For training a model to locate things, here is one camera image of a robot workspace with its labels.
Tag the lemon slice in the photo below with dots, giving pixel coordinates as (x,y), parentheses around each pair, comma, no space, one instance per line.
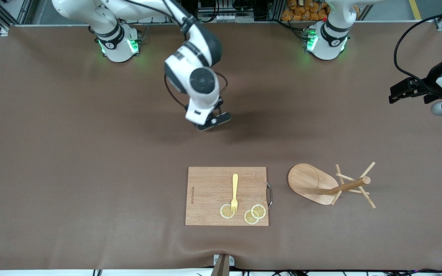
(260,211)
(249,219)
(225,212)

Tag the pile of orange buns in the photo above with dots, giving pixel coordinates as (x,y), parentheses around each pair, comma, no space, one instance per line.
(301,11)

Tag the brown table mat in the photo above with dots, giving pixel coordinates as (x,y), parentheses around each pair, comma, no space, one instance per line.
(90,172)

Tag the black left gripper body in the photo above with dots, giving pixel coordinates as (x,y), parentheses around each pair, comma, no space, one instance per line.
(429,83)

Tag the aluminium camera mount beam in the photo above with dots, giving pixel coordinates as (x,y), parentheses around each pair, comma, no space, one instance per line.
(223,268)

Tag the wooden cup rack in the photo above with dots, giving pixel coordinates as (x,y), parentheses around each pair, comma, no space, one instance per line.
(305,184)

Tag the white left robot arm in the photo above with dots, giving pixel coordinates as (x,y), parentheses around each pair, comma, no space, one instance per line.
(328,42)

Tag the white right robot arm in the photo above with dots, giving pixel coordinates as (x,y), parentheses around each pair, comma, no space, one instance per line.
(117,46)

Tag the yellow plastic fork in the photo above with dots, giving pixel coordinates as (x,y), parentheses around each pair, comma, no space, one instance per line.
(235,184)

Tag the white terminal strip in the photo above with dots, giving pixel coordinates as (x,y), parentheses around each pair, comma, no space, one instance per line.
(225,17)

